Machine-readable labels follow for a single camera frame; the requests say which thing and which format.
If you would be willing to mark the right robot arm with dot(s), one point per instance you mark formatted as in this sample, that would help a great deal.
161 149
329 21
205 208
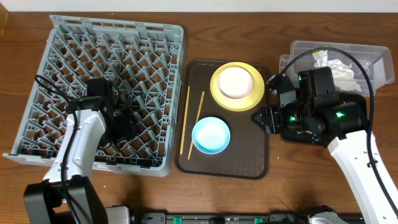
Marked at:
357 156

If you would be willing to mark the grey plastic dishwasher rack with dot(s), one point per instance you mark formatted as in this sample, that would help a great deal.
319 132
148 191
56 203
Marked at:
145 63

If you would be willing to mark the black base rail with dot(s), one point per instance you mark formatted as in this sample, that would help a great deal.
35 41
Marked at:
217 218

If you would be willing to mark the green snack wrapper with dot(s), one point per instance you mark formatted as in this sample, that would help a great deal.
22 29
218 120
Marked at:
320 58

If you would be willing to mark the dark brown serving tray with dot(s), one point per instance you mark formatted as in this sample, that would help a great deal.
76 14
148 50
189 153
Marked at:
248 152

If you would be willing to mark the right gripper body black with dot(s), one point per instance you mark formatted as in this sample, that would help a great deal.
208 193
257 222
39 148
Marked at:
292 116

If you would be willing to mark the black rectangular tray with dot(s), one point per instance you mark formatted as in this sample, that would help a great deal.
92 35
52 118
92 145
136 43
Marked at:
329 116

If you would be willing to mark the yellow round plate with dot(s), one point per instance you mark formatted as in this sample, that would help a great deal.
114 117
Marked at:
241 104

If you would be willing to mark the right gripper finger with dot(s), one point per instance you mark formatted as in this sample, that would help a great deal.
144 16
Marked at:
279 84
263 118

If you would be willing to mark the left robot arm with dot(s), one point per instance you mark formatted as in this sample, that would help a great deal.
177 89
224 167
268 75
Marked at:
66 194

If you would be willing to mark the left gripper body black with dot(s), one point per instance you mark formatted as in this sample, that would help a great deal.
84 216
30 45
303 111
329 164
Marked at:
125 125

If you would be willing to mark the white paper napkin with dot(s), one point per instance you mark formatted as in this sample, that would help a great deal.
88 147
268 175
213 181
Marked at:
343 76

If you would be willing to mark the light blue bowl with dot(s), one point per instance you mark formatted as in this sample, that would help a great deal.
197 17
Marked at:
211 135

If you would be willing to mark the pink bowl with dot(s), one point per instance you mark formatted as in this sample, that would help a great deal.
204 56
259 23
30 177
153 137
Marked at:
235 82

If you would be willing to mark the clear plastic bin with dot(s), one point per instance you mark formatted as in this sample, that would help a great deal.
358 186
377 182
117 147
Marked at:
376 61

